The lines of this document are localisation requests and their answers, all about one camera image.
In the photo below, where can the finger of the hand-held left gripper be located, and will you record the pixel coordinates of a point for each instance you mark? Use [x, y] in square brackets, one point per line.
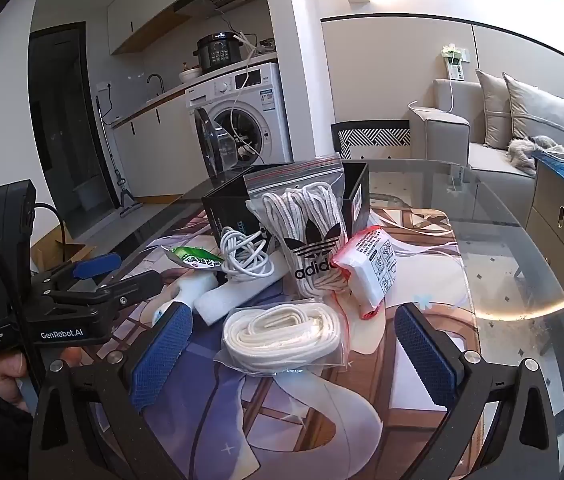
[134, 287]
[96, 265]

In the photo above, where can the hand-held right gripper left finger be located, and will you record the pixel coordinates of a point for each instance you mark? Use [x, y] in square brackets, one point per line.
[161, 355]

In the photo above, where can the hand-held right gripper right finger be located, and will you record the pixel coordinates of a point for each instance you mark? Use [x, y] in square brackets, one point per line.
[427, 355]

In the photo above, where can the green snack packet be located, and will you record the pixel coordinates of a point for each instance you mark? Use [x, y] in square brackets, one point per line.
[196, 259]

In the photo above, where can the red and white packet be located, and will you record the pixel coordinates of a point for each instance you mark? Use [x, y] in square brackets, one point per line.
[367, 270]

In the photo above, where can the black cardboard box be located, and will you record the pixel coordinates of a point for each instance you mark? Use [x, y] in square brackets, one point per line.
[227, 205]

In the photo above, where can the bag of striped laces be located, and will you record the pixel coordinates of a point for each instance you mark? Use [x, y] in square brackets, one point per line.
[307, 220]

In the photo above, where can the person's left hand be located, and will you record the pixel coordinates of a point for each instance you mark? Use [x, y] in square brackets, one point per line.
[6, 377]

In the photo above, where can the brown cardboard box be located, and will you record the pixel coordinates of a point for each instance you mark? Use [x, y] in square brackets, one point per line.
[49, 250]

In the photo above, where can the white foam piece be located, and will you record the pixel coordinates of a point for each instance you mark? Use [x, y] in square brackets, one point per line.
[199, 285]

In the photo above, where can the flat mop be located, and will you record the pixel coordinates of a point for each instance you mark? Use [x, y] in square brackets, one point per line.
[129, 207]

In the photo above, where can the white foam block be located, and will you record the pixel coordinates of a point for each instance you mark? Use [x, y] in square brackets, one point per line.
[221, 302]

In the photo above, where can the bag of white laces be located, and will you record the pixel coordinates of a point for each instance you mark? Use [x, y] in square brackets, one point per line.
[272, 335]

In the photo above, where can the printed desk mat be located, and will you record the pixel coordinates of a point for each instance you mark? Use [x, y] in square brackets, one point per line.
[312, 410]

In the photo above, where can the dark door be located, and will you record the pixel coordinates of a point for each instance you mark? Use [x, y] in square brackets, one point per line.
[61, 135]

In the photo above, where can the white kitchen base cabinets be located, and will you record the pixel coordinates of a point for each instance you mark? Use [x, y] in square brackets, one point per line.
[161, 145]

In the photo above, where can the beige side cabinet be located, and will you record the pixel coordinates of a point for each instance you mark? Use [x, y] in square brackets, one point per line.
[562, 240]

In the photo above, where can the kitchen faucet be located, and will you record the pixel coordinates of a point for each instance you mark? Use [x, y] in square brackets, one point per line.
[154, 77]

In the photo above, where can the white bowl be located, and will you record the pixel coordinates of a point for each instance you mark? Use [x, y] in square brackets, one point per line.
[189, 75]

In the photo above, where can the beige sofa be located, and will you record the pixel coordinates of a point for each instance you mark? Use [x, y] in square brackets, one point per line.
[442, 135]

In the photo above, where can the grey furry throw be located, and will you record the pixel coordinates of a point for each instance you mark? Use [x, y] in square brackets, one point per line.
[522, 152]

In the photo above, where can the chair with patterned back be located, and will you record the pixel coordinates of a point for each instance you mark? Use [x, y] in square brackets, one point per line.
[372, 136]

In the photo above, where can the white washing machine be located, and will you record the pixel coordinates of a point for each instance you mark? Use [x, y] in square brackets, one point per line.
[262, 90]

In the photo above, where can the black pressure cooker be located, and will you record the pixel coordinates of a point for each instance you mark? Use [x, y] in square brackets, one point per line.
[219, 52]

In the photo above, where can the narrow grey pillow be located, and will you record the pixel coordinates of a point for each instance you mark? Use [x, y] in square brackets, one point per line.
[492, 105]

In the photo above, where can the wide grey pillow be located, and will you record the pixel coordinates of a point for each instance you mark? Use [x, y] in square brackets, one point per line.
[537, 110]

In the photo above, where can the grey cloth bundle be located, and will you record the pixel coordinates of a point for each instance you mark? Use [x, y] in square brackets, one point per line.
[266, 46]

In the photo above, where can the white wall cupboards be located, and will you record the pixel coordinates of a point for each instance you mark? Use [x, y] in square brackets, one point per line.
[161, 10]

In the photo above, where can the wall socket phone holder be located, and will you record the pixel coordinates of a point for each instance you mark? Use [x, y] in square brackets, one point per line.
[454, 62]

